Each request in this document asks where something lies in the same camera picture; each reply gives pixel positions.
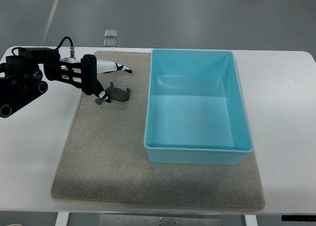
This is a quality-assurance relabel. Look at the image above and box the blue plastic box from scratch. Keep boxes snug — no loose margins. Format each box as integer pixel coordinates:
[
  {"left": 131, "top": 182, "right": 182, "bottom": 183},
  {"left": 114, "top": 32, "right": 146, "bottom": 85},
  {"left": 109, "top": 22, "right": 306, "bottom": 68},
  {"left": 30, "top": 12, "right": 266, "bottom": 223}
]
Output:
[{"left": 144, "top": 49, "right": 254, "bottom": 165}]

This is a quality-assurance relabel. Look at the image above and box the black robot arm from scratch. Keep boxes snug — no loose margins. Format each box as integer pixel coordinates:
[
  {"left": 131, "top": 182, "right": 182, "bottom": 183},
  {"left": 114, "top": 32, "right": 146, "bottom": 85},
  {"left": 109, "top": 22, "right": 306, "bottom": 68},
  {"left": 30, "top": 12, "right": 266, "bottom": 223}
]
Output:
[{"left": 0, "top": 36, "right": 96, "bottom": 118}]

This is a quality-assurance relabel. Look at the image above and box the metal table frame bracket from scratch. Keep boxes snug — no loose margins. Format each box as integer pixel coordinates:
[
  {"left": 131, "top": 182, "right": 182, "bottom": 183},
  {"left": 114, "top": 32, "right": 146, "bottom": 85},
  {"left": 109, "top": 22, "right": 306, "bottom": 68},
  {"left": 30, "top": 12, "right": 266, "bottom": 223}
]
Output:
[{"left": 98, "top": 214, "right": 222, "bottom": 226}]

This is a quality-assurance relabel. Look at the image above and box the grey felt mat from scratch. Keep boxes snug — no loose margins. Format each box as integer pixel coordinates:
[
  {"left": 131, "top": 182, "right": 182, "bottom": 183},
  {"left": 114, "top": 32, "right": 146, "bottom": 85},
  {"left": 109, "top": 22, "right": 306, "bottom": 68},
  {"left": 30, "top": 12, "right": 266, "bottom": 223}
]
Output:
[{"left": 51, "top": 51, "right": 265, "bottom": 211}]

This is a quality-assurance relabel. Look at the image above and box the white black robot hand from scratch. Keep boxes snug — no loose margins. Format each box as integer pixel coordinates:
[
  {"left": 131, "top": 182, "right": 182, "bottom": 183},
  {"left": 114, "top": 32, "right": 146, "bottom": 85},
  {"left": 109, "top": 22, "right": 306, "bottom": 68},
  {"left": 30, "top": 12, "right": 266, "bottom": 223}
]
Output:
[{"left": 80, "top": 54, "right": 132, "bottom": 96}]

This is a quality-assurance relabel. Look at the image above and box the brown toy hippo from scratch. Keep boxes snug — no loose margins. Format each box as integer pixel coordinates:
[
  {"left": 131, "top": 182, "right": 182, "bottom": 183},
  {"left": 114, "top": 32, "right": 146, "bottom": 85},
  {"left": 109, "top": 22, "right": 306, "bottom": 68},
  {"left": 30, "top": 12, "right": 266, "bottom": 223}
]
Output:
[{"left": 95, "top": 82, "right": 131, "bottom": 105}]

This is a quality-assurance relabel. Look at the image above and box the black table control panel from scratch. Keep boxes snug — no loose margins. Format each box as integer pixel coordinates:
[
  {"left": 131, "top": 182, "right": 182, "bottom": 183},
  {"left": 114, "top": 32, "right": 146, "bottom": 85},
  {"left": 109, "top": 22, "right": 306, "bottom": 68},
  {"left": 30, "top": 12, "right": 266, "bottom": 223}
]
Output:
[{"left": 281, "top": 215, "right": 316, "bottom": 222}]

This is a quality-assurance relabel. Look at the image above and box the lower floor socket plate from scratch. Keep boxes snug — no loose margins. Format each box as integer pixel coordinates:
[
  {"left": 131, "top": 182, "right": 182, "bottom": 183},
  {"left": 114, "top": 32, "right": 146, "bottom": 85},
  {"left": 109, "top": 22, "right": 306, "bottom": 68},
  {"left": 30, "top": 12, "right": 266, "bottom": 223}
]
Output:
[{"left": 103, "top": 39, "right": 117, "bottom": 47}]

